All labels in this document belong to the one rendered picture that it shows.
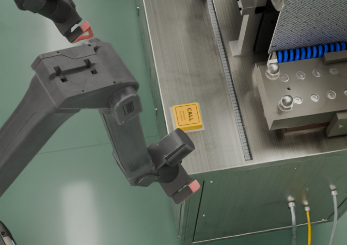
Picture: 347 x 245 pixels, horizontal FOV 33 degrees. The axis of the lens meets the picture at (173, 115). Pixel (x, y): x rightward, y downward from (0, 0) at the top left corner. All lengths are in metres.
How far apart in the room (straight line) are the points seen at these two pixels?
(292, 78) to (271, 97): 0.08
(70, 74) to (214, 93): 0.92
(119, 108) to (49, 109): 0.10
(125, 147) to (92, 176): 1.52
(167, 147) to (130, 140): 0.20
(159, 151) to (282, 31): 0.51
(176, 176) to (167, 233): 1.15
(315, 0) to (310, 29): 0.12
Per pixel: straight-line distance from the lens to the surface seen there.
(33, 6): 1.41
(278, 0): 1.44
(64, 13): 1.51
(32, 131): 0.80
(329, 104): 1.55
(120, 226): 2.45
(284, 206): 2.06
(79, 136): 2.61
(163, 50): 1.73
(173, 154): 1.20
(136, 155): 1.07
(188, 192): 1.32
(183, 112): 1.60
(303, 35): 1.57
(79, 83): 0.77
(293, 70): 1.58
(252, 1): 1.55
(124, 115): 0.83
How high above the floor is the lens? 2.36
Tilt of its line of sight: 64 degrees down
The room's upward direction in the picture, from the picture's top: 2 degrees clockwise
